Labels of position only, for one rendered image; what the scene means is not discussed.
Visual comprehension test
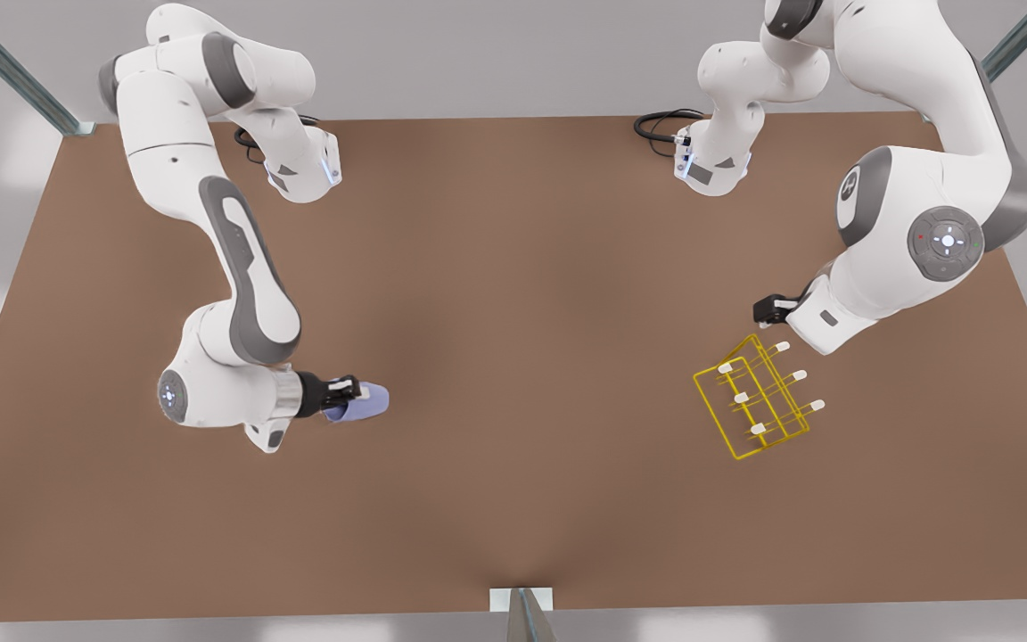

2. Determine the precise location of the lavender blue cup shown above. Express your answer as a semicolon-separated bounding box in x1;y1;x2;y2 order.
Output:
323;382;390;424

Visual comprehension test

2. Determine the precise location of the yellow wire cup holder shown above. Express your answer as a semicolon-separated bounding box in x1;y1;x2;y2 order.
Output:
693;333;826;461

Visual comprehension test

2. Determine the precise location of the black cable loop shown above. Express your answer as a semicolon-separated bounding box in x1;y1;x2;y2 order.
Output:
633;109;707;158
234;114;322;167

